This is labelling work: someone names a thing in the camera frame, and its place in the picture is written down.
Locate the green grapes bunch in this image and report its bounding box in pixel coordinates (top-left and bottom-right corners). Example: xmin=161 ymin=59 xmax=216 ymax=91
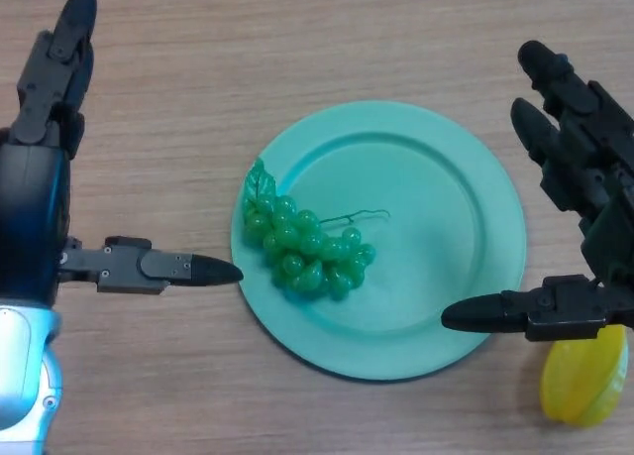
xmin=241 ymin=157 xmax=391 ymax=301

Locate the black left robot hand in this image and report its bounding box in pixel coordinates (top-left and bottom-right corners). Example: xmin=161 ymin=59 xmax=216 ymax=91
xmin=0 ymin=0 xmax=245 ymax=310

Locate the yellow starfruit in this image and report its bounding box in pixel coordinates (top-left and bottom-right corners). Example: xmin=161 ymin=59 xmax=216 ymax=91
xmin=539 ymin=324 xmax=629 ymax=429

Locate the green round plate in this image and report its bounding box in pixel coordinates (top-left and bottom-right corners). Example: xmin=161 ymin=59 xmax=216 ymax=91
xmin=230 ymin=101 xmax=526 ymax=381

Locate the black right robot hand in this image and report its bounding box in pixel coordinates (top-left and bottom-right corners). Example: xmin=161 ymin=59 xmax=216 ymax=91
xmin=440 ymin=40 xmax=634 ymax=343

